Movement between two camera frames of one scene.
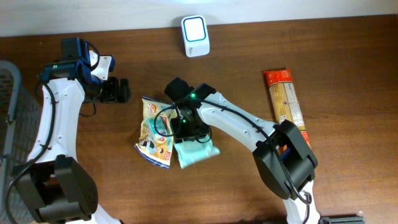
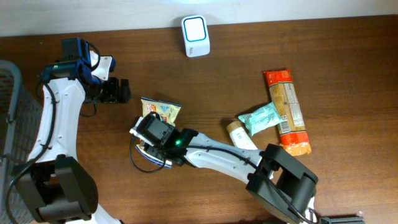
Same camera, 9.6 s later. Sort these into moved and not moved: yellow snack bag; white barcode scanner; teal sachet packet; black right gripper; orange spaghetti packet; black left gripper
Moved: teal sachet packet; black right gripper
Not moved: orange spaghetti packet; black left gripper; yellow snack bag; white barcode scanner
